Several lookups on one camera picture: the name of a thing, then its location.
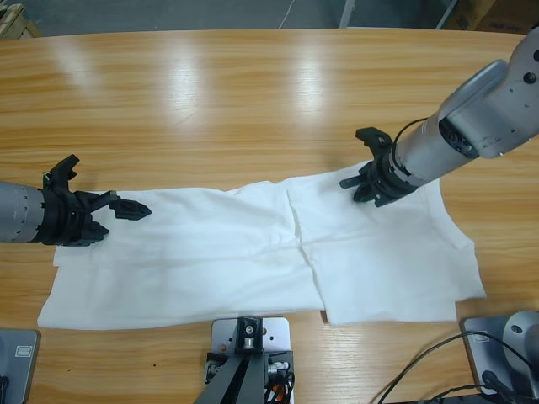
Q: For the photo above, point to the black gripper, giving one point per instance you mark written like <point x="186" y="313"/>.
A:
<point x="389" y="181"/>
<point x="63" y="214"/>

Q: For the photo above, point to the white t-shirt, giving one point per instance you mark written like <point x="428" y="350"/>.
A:
<point x="210" y="252"/>

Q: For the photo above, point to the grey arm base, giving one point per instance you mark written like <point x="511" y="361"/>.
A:
<point x="520" y="336"/>
<point x="19" y="357"/>

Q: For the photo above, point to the orange clamp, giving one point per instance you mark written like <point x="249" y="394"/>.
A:
<point x="275" y="389"/>

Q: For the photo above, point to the cardboard box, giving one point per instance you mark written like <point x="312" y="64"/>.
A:
<point x="497" y="14"/>

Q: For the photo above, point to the wooden crate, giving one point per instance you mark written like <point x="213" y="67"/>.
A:
<point x="17" y="17"/>

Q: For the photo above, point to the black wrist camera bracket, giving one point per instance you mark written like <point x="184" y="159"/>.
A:
<point x="65" y="168"/>
<point x="372" y="136"/>

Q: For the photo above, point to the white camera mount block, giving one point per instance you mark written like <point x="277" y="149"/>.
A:
<point x="275" y="332"/>

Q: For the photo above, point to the white metal frame leg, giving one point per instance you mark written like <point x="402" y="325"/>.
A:
<point x="447" y="12"/>
<point x="348" y="12"/>

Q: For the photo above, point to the dark camera post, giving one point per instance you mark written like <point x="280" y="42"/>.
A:
<point x="236" y="379"/>

